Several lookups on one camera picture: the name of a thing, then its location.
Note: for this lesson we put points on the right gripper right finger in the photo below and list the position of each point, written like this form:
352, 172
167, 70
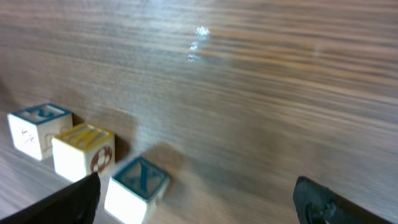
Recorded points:
317, 204

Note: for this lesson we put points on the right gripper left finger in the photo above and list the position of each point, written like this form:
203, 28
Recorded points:
75, 204

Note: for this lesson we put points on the white block yellow X side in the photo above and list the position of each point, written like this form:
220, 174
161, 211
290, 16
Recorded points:
135, 190

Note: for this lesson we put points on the white block red picture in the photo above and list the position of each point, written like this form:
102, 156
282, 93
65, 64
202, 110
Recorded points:
32, 129

